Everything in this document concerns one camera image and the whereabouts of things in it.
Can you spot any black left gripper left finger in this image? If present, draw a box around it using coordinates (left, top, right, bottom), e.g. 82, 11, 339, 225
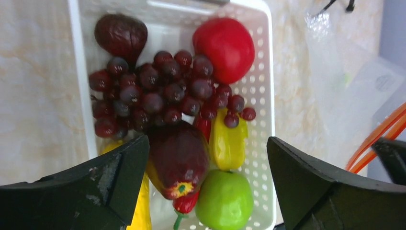
0, 135, 149, 230

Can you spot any dark maroon fig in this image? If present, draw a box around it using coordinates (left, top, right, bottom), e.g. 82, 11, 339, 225
94, 13, 148, 65

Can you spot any red tomato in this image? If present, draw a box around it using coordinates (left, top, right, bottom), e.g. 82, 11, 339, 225
192, 17, 255, 84

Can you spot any dark red grape bunch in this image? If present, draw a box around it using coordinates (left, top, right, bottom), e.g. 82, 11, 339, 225
88, 50, 257, 140

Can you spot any clear orange-zip bag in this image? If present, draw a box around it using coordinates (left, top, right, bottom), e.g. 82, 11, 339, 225
305, 12, 406, 173

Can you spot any white perforated plastic basket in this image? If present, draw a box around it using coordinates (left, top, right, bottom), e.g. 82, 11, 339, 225
68, 0, 277, 230

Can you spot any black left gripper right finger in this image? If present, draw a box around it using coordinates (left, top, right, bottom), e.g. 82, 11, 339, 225
267, 137, 406, 230

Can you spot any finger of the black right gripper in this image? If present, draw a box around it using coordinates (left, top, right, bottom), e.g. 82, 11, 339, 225
372, 137, 406, 185

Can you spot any yellow corn cob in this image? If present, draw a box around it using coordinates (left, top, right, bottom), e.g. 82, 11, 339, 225
102, 140, 152, 230

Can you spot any green apple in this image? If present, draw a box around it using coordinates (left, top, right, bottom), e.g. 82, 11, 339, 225
195, 170, 254, 230

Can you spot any red chili pepper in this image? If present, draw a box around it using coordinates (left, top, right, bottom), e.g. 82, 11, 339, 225
172, 116, 212, 230

